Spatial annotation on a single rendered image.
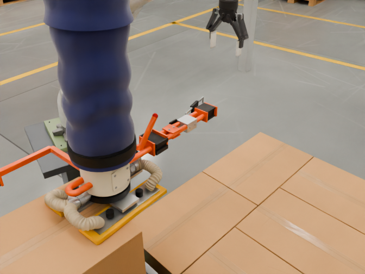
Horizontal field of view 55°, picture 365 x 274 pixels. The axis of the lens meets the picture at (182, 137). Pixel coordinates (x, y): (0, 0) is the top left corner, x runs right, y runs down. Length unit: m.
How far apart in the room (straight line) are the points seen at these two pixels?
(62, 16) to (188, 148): 2.39
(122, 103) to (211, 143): 2.27
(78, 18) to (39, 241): 0.72
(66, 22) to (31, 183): 2.25
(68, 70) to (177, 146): 2.29
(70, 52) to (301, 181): 1.52
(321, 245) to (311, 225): 0.12
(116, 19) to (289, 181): 1.46
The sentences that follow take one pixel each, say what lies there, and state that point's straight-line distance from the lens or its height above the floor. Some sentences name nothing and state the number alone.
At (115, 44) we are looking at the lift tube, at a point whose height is 1.55.
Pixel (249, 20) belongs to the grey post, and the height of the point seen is 0.67.
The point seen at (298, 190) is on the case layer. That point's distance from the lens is 2.07.
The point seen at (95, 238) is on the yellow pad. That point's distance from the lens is 1.20.
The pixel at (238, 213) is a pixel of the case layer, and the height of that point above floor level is 0.54.
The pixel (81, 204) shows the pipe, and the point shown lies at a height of 1.03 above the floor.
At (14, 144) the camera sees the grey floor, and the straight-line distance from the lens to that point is 3.59.
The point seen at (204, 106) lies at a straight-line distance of 1.65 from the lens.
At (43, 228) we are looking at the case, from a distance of 1.32.
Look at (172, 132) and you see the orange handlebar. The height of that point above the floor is 1.08.
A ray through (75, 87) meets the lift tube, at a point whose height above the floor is 1.45.
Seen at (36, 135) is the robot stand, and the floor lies 0.75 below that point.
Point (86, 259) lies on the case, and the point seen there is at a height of 0.95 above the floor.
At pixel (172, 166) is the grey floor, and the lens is 2.99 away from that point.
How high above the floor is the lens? 1.87
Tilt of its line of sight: 34 degrees down
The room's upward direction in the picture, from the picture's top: straight up
